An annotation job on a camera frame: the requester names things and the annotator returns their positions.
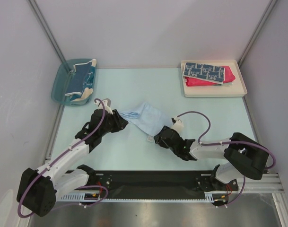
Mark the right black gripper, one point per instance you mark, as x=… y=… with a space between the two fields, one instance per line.
x=164 y=136

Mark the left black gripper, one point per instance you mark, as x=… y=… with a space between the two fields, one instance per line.
x=120 y=123

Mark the light blue towel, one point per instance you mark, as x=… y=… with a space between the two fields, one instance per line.
x=147 y=118

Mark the dark blue cream-edged towel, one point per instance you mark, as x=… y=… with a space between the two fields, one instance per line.
x=80 y=87

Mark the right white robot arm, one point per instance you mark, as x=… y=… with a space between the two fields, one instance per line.
x=245 y=157

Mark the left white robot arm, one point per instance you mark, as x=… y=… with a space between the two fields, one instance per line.
x=40 y=188

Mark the white barcode label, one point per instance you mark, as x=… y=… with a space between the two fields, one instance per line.
x=150 y=139

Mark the teal plastic bin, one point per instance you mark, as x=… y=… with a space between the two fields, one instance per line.
x=61 y=82

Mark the blue patterned folded towel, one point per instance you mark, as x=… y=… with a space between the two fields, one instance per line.
x=204 y=72

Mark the cream plastic tray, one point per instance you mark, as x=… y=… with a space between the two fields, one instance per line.
x=236 y=89

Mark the pink folded towel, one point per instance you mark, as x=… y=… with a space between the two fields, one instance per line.
x=194 y=82

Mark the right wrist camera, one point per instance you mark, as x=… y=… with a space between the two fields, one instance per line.
x=177 y=124

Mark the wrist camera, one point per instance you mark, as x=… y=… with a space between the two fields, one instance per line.
x=104 y=104
x=177 y=124

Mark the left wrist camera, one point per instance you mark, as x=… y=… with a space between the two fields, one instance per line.
x=104 y=104

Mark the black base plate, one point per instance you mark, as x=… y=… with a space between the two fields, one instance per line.
x=156 y=181

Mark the white slotted cable duct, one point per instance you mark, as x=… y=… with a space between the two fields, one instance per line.
x=174 y=196

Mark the aluminium frame rail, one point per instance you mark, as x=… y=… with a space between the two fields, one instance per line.
x=270 y=183

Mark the left corner aluminium post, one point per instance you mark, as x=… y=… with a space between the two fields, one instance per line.
x=46 y=29

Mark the corner aluminium post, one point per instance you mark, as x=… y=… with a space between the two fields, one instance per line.
x=262 y=22
x=46 y=29

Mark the right corner aluminium post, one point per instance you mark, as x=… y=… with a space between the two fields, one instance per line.
x=262 y=22

